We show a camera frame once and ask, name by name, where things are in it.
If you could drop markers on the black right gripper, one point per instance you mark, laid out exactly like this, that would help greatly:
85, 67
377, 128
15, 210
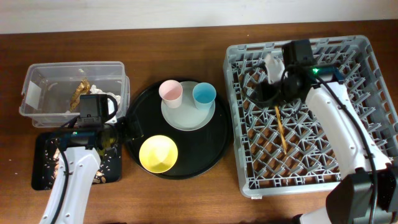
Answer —
268, 90

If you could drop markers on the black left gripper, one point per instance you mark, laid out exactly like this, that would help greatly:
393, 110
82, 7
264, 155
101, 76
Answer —
128, 135

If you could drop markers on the yellow bowl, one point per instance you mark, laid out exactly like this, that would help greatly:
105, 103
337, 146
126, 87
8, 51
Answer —
158, 154

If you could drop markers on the wooden chopstick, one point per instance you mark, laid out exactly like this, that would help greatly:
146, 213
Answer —
281, 129

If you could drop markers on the pink cup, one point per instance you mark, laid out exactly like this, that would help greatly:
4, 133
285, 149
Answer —
171, 92

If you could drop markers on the gold foil wrapper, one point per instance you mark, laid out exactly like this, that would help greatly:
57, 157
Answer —
82, 89

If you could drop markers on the food scraps and rice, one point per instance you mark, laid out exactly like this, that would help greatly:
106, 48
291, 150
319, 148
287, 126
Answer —
109, 169

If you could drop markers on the white napkin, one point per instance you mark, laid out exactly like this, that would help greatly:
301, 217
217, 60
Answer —
95, 90

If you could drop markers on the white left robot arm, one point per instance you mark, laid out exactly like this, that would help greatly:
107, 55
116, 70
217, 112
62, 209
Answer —
83, 142

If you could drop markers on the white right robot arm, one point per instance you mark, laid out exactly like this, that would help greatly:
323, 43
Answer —
368, 190

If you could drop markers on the grey dishwasher rack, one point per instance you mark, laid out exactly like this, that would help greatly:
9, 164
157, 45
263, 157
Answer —
309, 164

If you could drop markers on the round black tray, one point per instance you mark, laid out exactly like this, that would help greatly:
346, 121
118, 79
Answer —
198, 150

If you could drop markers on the light grey plate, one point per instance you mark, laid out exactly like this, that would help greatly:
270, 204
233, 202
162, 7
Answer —
187, 117

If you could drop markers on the blue cup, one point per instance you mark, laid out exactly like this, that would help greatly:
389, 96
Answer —
204, 95

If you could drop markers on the clear plastic bin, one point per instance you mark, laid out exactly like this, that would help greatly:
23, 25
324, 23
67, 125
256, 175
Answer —
48, 89

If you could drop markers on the black rectangular tray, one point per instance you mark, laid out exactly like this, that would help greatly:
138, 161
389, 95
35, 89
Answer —
40, 144

